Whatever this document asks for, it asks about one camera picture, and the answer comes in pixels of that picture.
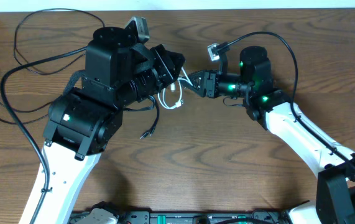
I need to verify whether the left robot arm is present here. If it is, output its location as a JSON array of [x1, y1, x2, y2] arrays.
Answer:
[[21, 25, 185, 223]]

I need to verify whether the white cable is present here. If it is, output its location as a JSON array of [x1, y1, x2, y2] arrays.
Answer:
[[157, 67, 193, 110]]

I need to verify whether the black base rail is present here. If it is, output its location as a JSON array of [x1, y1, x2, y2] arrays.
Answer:
[[67, 202, 291, 224]]

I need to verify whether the black usb cable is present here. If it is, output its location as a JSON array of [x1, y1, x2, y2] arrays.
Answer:
[[0, 70, 160, 140], [13, 8, 106, 76]]

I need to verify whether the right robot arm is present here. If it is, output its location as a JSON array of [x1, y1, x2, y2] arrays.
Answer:
[[189, 44, 355, 223]]

